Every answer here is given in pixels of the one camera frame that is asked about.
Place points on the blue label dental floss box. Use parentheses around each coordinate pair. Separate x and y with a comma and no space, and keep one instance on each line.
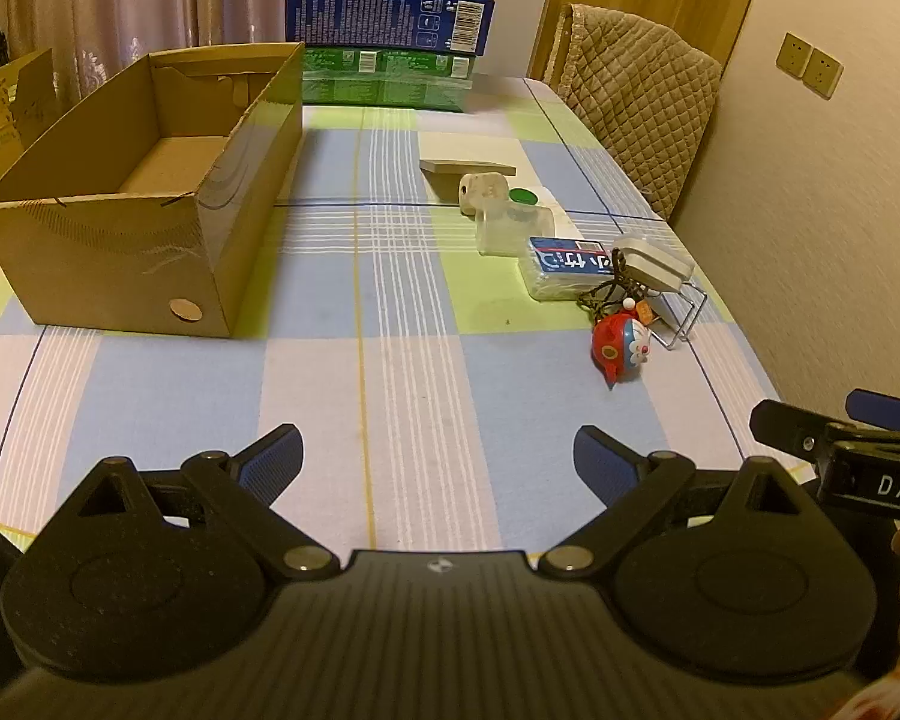
(562,270)

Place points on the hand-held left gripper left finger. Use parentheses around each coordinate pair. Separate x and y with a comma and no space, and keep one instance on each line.
(274,461)

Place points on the red white printed cloth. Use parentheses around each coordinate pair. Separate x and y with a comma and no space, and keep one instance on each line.
(896,694)

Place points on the blue carton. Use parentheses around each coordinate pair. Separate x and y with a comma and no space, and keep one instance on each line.
(375,15)

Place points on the white plug adapter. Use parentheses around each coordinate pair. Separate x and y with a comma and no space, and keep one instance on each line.
(484,191)

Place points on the green carton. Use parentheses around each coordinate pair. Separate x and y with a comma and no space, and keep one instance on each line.
(382,79)

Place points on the cardboard box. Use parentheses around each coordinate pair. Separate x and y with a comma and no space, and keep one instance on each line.
(105,262)

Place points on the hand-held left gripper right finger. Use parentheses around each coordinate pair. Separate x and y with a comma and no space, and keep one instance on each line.
(604,465)

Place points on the brown printed cardboard carton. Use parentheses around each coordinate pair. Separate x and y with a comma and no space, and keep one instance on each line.
(7,112)

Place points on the clear plastic jar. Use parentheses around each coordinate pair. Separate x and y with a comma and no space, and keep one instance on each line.
(514,229)

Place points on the checked tablecloth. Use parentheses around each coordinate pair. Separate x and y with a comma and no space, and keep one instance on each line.
(420,360)

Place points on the quilted beige chair cover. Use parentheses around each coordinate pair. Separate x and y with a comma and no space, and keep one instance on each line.
(637,97)

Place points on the wooden chair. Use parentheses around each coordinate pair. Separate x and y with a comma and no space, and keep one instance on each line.
(559,45)

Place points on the beige wall socket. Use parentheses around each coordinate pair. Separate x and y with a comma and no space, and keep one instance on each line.
(823,73)
(793,54)

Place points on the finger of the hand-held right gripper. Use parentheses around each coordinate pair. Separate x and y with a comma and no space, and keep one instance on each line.
(885,409)
(784,424)

